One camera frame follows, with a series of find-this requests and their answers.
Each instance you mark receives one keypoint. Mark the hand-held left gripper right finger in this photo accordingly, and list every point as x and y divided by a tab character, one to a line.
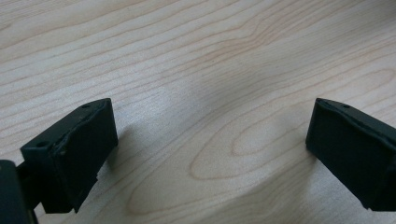
351	152

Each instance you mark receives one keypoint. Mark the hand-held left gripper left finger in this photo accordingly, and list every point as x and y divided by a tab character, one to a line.
77	149

